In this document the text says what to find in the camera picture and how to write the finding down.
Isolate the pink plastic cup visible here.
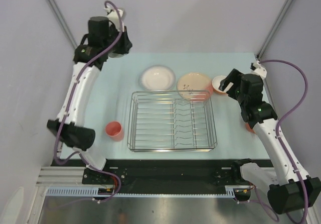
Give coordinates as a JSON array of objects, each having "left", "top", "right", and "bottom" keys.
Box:
[{"left": 105, "top": 121, "right": 124, "bottom": 142}]

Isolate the green ceramic bowl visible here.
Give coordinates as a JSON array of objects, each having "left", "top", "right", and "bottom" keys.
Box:
[{"left": 108, "top": 52, "right": 127, "bottom": 58}]

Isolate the purple cable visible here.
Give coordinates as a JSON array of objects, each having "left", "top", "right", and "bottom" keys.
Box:
[
  {"left": 46, "top": 0, "right": 125, "bottom": 209},
  {"left": 253, "top": 59, "right": 309, "bottom": 222}
]

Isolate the cream and pink plate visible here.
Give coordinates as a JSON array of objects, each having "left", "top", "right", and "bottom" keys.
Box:
[{"left": 177, "top": 72, "right": 213, "bottom": 101}]

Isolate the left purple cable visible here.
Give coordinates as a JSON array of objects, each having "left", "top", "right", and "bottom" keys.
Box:
[{"left": 46, "top": 0, "right": 125, "bottom": 209}]

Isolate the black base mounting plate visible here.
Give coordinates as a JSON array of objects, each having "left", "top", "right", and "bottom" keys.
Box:
[{"left": 51, "top": 159, "right": 274, "bottom": 201}]

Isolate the aluminium frame rail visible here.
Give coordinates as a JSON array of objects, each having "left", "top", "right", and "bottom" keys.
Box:
[{"left": 36, "top": 166, "right": 85, "bottom": 186}]

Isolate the orange and white bowl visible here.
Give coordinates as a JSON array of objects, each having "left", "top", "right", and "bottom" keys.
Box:
[{"left": 212, "top": 75, "right": 227, "bottom": 95}]

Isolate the orange mug with handle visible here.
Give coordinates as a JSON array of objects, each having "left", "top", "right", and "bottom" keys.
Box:
[{"left": 245, "top": 123, "right": 255, "bottom": 134}]

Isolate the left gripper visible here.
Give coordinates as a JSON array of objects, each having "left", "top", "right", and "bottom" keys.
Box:
[{"left": 104, "top": 25, "right": 133, "bottom": 55}]

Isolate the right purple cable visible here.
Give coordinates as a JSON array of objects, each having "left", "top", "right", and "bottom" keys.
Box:
[{"left": 253, "top": 59, "right": 309, "bottom": 222}]

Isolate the white cable duct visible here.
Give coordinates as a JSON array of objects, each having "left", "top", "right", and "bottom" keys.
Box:
[{"left": 46, "top": 185, "right": 251, "bottom": 198}]

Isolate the white deep plate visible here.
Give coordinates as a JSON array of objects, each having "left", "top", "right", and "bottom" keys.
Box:
[{"left": 139, "top": 65, "right": 176, "bottom": 91}]

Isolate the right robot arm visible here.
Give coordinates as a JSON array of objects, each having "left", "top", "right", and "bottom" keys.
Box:
[{"left": 219, "top": 69, "right": 320, "bottom": 214}]

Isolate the metal wire dish rack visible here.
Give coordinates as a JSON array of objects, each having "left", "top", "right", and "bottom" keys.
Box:
[{"left": 127, "top": 90, "right": 217, "bottom": 152}]

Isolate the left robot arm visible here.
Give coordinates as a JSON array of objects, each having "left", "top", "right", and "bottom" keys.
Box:
[{"left": 47, "top": 16, "right": 132, "bottom": 184}]

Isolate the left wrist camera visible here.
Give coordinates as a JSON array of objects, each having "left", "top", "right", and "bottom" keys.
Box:
[{"left": 104, "top": 6, "right": 125, "bottom": 32}]

